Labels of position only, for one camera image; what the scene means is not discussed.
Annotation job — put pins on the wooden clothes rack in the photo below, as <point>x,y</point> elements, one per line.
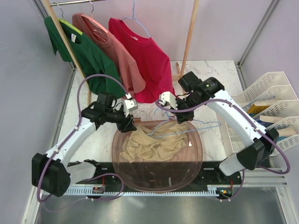
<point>48,8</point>

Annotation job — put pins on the blue hanger under red shirt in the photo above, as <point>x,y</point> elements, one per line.
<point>134,18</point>

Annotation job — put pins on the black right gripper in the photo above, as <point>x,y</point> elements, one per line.
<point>182,116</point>

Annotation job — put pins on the light blue wire hanger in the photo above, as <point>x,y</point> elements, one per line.
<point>158,136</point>

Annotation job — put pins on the red t shirt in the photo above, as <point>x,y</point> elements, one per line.
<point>153,64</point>

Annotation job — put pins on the blue book lower slot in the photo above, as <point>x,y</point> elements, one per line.
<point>285,133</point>

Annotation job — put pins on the blue yellow book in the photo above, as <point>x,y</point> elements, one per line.
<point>260,106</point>

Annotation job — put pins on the white perforated file organizer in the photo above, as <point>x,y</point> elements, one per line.
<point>283,114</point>

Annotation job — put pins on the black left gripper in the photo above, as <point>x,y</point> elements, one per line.
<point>126,124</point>

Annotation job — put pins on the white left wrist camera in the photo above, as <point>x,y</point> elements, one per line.
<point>129,106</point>

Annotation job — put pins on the green t shirt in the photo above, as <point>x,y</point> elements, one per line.
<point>90,57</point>

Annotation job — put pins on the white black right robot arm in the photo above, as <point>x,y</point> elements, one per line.
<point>258,141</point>

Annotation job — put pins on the salmon pink t shirt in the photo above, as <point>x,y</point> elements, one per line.
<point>114,49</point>

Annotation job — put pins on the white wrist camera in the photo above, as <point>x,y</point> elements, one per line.
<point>129,106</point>
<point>167,98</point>

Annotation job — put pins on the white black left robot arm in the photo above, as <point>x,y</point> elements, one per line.
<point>51,171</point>

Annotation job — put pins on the beige t shirt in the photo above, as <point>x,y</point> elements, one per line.
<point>140,145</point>

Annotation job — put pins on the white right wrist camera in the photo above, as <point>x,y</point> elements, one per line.
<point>167,98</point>

